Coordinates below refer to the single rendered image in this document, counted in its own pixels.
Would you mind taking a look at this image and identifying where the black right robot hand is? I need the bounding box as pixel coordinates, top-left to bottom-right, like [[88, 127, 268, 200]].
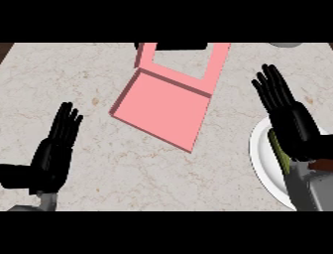
[[248, 63, 333, 163]]

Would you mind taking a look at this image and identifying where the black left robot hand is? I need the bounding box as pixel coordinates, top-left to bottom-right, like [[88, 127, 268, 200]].
[[0, 101, 83, 195]]

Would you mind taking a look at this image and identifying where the white round plate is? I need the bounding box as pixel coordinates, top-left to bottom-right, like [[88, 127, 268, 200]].
[[248, 115, 333, 212]]

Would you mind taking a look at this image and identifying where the pink open box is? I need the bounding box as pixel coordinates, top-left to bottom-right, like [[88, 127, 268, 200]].
[[107, 42, 232, 155]]

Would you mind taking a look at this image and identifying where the pale grey round object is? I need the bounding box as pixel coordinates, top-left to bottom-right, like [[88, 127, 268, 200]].
[[266, 42, 303, 50]]

